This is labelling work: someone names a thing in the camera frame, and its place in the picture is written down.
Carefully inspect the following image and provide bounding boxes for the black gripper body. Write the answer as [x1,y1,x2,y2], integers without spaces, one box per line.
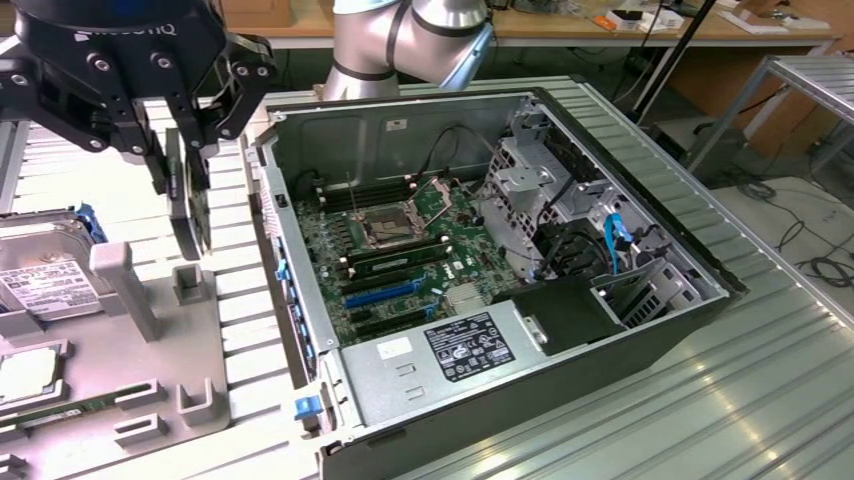
[11,0,233,110]

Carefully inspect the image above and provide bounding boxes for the black graphics card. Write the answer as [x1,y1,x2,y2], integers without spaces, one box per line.
[163,127,217,261]

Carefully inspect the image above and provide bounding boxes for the black RAM slot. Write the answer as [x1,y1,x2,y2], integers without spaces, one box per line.
[345,233,448,261]
[326,185,413,204]
[325,180,412,198]
[325,175,410,193]
[328,191,414,209]
[346,238,450,266]

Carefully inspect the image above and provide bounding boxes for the thin locking lever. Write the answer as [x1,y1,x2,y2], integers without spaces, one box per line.
[346,171,366,222]

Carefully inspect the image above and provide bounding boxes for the hard disk with blue carrier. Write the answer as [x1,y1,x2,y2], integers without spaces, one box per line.
[0,202,113,321]

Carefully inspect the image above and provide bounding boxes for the CPU socket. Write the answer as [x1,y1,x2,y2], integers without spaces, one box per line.
[357,202,429,249]

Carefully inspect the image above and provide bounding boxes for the metal socket cover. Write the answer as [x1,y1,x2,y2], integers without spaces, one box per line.
[404,177,460,221]

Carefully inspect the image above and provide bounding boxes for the green RAM stick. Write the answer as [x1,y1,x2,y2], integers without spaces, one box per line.
[348,243,453,279]
[13,392,126,429]

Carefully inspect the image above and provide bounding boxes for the long black expansion slot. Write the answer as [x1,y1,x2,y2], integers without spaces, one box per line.
[340,269,429,297]
[354,319,444,344]
[348,305,436,329]

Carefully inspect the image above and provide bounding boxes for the green motherboard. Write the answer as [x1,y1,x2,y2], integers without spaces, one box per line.
[293,174,529,346]

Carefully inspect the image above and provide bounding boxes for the silver drive cage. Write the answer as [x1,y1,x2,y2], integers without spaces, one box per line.
[485,102,662,281]

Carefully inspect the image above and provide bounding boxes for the blue expansion slot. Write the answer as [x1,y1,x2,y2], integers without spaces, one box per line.
[342,282,430,310]

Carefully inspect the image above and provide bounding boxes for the silver CPU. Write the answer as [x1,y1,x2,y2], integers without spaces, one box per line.
[0,347,66,404]

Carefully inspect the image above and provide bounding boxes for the wooden workbench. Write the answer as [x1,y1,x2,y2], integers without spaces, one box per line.
[219,0,847,106]

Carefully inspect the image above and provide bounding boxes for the grey parts rack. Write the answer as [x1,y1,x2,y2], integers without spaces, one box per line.
[0,242,233,480]

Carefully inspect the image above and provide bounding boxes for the silver chipset heat sink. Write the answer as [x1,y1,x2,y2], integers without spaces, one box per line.
[444,284,496,316]

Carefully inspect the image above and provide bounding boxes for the white and black box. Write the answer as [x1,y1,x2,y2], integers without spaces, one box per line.
[610,8,686,31]

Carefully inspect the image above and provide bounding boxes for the grey power supply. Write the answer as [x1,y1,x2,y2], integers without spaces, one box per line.
[338,299,560,431]

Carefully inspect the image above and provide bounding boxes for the black stand pole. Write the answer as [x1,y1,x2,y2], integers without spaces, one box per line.
[630,0,716,116]

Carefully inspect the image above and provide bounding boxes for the open black PC case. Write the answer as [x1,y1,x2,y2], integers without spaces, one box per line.
[237,74,749,480]

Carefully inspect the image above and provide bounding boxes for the silver perforated disk bay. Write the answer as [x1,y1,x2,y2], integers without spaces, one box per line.
[590,257,729,332]

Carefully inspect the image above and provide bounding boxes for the white flat package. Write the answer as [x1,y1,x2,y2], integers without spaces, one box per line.
[717,7,793,34]

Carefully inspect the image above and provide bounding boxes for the black looped wire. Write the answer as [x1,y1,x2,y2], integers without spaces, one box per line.
[426,124,501,182]

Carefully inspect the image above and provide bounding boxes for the black power wires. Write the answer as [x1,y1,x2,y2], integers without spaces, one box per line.
[533,219,606,284]

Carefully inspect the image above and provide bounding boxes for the blue wire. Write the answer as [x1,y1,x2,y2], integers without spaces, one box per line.
[602,213,633,276]

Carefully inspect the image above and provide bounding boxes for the aluminium frame table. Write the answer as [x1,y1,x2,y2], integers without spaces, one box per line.
[686,53,854,176]

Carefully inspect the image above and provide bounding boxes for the black floor cables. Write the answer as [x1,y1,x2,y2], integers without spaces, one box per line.
[737,169,854,291]

